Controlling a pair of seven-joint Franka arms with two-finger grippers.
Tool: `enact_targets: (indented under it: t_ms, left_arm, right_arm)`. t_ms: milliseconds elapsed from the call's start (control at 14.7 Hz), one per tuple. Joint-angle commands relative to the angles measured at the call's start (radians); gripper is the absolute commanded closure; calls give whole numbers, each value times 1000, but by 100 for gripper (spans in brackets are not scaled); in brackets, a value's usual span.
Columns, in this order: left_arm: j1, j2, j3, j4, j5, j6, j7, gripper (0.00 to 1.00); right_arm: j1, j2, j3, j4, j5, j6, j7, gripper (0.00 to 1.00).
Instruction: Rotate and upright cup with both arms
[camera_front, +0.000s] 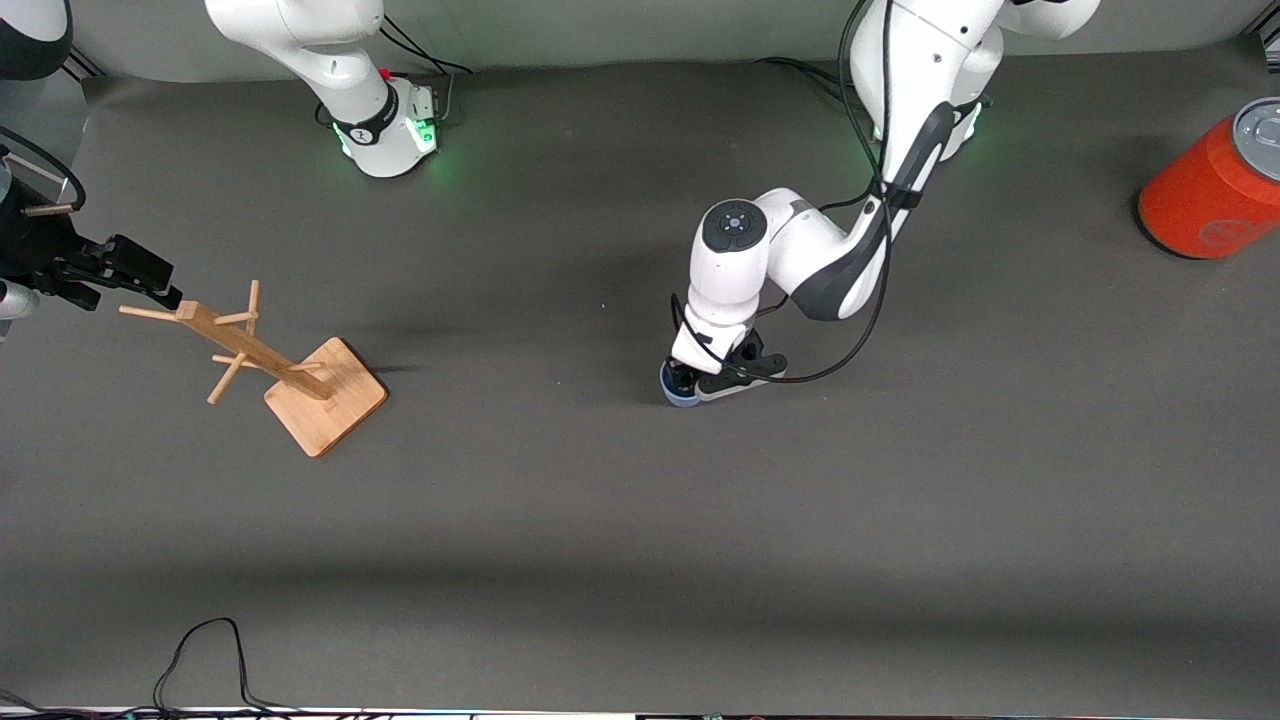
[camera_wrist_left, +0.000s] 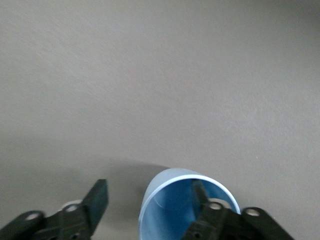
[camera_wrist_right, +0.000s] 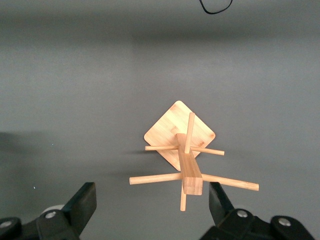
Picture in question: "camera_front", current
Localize light blue cup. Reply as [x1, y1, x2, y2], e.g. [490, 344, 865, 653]
[659, 358, 707, 410]

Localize wooden cup tree stand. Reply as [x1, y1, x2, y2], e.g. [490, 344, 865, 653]
[118, 280, 389, 458]

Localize orange drink can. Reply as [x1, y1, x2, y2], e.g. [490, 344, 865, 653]
[1137, 97, 1280, 261]

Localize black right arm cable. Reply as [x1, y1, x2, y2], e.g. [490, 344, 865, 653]
[0, 125, 87, 213]

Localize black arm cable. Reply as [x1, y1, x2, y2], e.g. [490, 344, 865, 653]
[0, 125, 87, 213]
[668, 0, 1041, 387]

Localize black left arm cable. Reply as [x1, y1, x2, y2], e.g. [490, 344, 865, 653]
[668, 0, 1041, 387]

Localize black left arm base cables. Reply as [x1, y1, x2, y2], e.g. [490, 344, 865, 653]
[753, 55, 881, 116]

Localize black arm base cables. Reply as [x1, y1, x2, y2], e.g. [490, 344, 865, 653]
[316, 10, 471, 129]
[753, 55, 881, 116]

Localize black right arm base cables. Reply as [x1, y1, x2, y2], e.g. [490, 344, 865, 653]
[316, 10, 471, 129]

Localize black looped cable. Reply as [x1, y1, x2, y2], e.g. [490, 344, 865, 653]
[150, 617, 301, 717]

